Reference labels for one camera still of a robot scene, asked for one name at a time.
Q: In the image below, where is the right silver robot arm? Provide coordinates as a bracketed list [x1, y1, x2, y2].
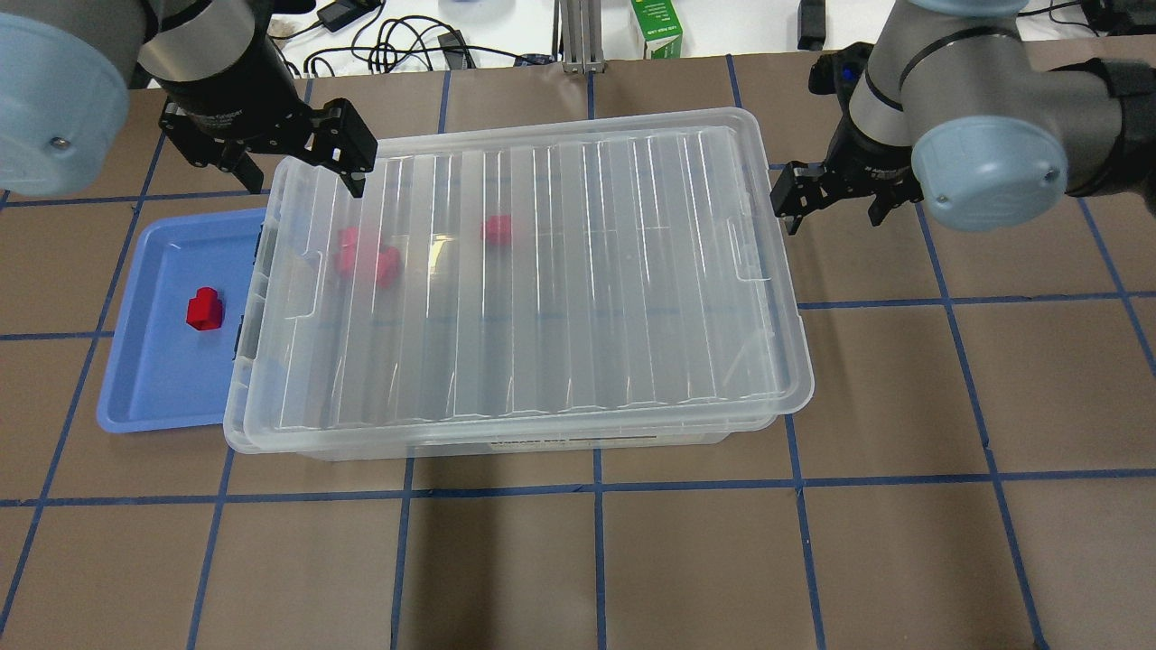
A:
[769, 1, 1155, 234]

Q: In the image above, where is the green white carton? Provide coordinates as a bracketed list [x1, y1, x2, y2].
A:
[628, 0, 686, 60]

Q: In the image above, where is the red block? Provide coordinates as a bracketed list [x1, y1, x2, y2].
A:
[373, 246, 402, 291]
[185, 285, 224, 330]
[334, 227, 360, 276]
[480, 214, 513, 246]

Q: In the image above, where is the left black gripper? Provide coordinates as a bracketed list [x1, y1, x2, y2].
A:
[158, 36, 378, 199]

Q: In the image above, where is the clear plastic box lid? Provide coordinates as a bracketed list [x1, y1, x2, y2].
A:
[223, 108, 815, 461]

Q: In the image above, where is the red block in box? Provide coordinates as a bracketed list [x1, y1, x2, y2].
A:
[334, 227, 360, 276]

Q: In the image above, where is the blue plastic tray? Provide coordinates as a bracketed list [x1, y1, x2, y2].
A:
[98, 209, 266, 433]

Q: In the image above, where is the clear plastic storage box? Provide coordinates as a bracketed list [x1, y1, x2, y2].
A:
[224, 206, 810, 460]

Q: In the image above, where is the black power adapter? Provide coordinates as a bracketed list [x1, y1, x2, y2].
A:
[314, 0, 384, 34]

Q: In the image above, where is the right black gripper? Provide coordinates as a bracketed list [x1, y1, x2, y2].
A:
[769, 54, 924, 237]

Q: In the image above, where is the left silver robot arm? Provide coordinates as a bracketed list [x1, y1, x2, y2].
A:
[1, 1, 378, 198]

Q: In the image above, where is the black cable bundle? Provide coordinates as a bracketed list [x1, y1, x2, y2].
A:
[280, 13, 543, 80]

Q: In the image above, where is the aluminium frame post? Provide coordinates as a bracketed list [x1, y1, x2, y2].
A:
[554, 0, 606, 75]

